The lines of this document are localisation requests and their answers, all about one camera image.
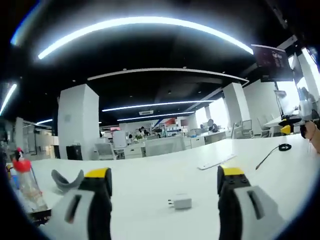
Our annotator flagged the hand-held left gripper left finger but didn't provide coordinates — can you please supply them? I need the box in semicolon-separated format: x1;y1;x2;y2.
49;167;114;240

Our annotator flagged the white office chair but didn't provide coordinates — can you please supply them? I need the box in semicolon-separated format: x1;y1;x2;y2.
94;142;115;161
257;115;273;138
240;119;254;139

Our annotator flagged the long curved ceiling light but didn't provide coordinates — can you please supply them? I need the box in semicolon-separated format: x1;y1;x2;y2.
37;15;255;61

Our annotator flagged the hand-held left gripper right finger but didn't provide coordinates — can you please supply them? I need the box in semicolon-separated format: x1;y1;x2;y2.
216;164;287;240

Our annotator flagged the person's right hand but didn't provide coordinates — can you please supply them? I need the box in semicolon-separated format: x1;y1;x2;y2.
301;119;320;151

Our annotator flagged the grey curved headband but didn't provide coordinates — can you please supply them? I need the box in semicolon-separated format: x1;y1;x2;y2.
51;169;85;195

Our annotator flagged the clear bottle with red cap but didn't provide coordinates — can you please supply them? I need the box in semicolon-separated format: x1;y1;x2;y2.
11;147;49;212

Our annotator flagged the black Type-C cable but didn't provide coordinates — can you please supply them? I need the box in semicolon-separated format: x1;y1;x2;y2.
255;143;293;171

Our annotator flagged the black tray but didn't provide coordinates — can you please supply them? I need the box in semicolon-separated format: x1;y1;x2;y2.
26;208;53;224

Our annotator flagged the flat white keyboard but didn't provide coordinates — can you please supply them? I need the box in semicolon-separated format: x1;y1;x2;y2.
196;153;238;171

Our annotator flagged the hanging dark screen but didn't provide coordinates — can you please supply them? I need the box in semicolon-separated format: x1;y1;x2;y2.
251;43;295;83

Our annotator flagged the white charger adapter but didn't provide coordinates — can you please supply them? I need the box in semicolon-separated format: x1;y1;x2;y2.
166;192;193;211

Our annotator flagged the black cabinet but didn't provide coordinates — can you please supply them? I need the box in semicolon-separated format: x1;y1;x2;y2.
65;144;83;161

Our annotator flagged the white desk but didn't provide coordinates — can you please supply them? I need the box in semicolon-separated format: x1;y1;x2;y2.
7;132;320;240

